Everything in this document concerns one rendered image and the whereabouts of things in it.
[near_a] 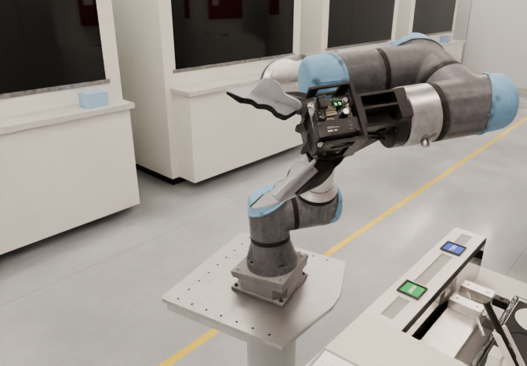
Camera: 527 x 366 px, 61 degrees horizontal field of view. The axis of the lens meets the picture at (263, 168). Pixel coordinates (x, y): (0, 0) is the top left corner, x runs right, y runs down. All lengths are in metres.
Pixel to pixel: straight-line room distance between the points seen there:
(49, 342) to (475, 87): 2.39
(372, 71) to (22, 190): 2.85
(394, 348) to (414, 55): 0.61
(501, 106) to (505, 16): 8.62
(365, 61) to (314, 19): 4.85
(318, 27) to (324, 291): 4.33
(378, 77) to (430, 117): 0.10
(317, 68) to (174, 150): 3.50
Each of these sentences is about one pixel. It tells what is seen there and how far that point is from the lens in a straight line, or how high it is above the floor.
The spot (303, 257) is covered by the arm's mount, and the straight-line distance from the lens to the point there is 1.38.
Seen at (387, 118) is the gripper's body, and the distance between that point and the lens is 0.55.
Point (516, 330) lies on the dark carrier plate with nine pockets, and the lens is 1.27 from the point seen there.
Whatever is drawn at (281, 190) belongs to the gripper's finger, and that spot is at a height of 1.43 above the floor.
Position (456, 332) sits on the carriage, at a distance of 1.24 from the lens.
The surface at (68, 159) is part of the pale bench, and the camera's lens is 3.33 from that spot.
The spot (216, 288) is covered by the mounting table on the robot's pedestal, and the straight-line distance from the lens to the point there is 1.39.
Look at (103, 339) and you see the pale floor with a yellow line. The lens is 2.57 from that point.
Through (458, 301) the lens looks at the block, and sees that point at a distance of 1.29.
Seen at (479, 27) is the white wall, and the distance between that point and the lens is 9.35.
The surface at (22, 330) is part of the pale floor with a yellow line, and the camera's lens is 2.79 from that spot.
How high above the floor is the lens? 1.64
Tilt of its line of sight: 21 degrees down
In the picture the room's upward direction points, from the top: straight up
